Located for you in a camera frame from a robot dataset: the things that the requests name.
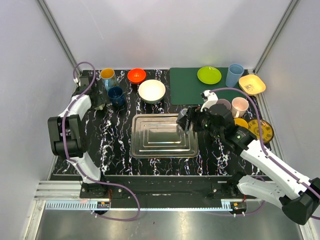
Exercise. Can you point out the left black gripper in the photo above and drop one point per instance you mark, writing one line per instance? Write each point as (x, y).
(99, 100)

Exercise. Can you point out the yellow square dish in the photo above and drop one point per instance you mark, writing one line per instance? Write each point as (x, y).
(252, 84)

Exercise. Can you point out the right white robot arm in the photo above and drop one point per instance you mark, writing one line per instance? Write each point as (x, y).
(295, 194)

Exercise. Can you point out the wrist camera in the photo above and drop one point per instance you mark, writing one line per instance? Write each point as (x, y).
(84, 81)
(210, 98)

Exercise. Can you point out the grey-blue ceramic mug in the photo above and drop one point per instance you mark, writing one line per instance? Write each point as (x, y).
(182, 114)

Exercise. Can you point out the lime green plate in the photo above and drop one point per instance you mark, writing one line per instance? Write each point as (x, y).
(209, 75)

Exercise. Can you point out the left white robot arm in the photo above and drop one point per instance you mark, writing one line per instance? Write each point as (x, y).
(68, 138)

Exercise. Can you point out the orange red bowl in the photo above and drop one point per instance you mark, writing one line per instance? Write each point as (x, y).
(136, 75)

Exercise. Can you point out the pink mug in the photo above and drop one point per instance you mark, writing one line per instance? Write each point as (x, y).
(239, 106)

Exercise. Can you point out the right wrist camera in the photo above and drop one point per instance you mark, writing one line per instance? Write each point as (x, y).
(210, 98)

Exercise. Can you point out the blue mug yellow inside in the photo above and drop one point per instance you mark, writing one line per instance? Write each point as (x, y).
(108, 77)

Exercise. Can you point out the translucent purple cup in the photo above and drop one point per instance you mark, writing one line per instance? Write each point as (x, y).
(225, 102)

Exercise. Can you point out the small yellow bowl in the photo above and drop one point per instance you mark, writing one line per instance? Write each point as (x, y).
(241, 122)

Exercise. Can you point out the silver metal tray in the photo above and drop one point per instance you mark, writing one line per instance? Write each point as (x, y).
(158, 136)

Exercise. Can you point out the black gold patterned plate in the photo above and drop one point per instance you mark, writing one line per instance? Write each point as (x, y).
(266, 130)

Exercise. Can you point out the white ceramic bowl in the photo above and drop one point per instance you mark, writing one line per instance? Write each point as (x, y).
(152, 91)

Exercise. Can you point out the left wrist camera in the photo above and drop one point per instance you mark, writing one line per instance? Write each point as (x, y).
(84, 81)

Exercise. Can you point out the light green mug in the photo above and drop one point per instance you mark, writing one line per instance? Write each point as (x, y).
(101, 107)

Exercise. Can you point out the dark green mat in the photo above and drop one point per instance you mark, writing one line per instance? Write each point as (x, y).
(186, 88)

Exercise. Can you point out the dark blue mug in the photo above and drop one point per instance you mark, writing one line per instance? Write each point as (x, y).
(116, 96)

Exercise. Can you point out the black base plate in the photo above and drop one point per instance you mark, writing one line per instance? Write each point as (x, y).
(160, 192)

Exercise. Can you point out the light blue tumbler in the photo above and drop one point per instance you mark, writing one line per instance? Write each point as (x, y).
(234, 73)

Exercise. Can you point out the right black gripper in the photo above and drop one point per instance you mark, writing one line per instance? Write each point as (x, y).
(194, 114)

